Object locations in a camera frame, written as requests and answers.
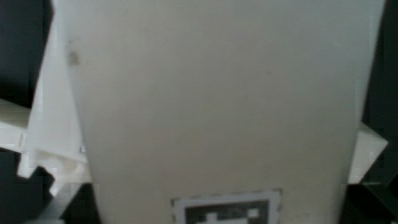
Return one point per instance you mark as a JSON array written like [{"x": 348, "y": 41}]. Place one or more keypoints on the white cabinet top block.
[{"x": 263, "y": 207}]

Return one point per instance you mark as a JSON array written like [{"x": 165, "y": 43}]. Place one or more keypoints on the white cabinet body box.
[{"x": 53, "y": 133}]

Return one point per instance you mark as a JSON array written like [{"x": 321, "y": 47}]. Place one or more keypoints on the white U-shaped fence frame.
[{"x": 30, "y": 205}]

